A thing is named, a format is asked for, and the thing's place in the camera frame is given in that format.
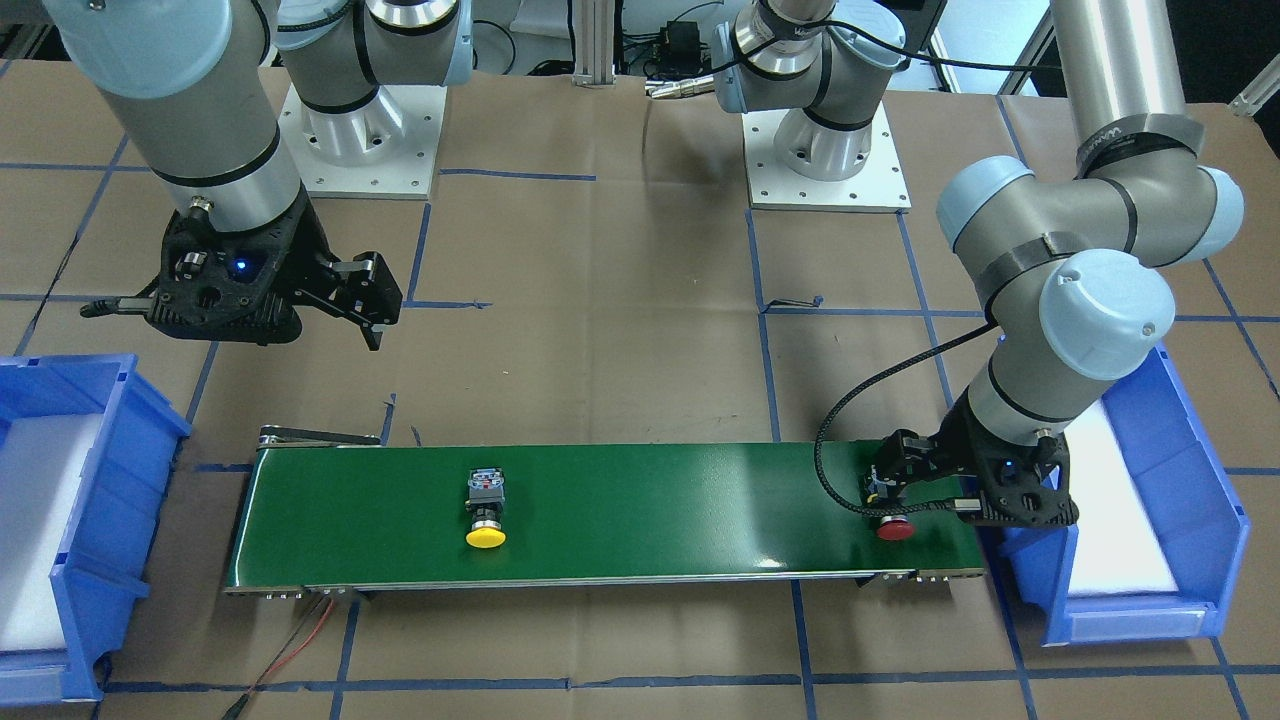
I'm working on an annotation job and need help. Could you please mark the red push button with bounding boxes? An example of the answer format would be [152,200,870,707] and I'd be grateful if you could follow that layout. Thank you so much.
[864,468,915,541]

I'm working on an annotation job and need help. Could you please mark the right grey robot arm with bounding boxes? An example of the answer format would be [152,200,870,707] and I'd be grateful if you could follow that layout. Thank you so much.
[44,1,474,350]

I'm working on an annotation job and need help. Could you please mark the red black conveyor wires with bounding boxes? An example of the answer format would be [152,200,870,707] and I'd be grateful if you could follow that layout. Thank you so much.
[221,592,346,720]

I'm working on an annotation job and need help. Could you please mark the blue empty bin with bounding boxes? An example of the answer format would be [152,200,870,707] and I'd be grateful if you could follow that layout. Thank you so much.
[1,354,191,707]

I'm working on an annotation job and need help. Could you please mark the yellow push button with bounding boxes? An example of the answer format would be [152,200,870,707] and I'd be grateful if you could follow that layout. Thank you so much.
[465,468,507,550]

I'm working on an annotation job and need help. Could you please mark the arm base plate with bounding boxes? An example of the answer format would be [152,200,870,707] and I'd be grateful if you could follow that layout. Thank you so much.
[742,105,913,213]
[279,85,447,200]

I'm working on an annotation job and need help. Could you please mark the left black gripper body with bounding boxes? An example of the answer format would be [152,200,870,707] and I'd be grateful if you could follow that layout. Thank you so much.
[925,400,1001,491]

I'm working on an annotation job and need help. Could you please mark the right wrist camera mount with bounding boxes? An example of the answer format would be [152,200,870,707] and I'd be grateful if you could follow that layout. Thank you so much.
[79,200,306,346]

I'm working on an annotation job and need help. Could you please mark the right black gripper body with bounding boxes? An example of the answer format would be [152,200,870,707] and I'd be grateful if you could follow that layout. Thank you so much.
[260,190,346,322]

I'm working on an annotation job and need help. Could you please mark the green conveyor belt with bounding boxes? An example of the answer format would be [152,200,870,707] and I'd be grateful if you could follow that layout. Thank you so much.
[224,442,984,597]

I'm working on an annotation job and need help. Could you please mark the blue bin with buttons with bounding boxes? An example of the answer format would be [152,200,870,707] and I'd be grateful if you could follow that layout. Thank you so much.
[989,346,1251,647]

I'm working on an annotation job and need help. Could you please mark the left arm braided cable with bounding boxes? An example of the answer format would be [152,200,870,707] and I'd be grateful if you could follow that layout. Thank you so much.
[814,320,1001,519]

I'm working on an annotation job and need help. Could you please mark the aluminium frame post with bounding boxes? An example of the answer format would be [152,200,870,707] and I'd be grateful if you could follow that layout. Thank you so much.
[567,1,621,87]

